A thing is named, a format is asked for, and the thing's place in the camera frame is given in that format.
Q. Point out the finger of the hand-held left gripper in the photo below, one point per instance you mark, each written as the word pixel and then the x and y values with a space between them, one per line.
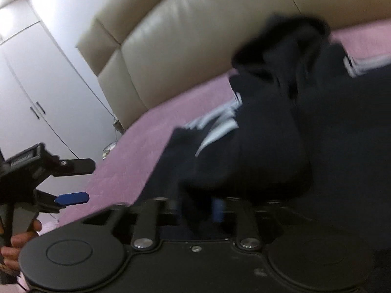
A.
pixel 78 166
pixel 73 198

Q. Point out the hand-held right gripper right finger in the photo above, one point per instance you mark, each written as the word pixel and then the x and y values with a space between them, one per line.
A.
pixel 218 212

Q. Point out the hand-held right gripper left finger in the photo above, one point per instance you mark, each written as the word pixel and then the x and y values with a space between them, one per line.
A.
pixel 146 221

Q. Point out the navy garment with white stripes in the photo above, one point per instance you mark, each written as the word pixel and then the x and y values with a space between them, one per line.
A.
pixel 268 146

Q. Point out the person's left hand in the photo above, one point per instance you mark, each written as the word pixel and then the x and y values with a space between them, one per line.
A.
pixel 24 238

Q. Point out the pink quilted bedspread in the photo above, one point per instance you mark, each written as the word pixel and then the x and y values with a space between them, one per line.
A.
pixel 131 158

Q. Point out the white wardrobe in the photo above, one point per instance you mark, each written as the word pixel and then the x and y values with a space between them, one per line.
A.
pixel 36 67

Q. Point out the beige leather headboard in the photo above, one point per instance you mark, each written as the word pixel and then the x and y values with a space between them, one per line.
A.
pixel 183 36

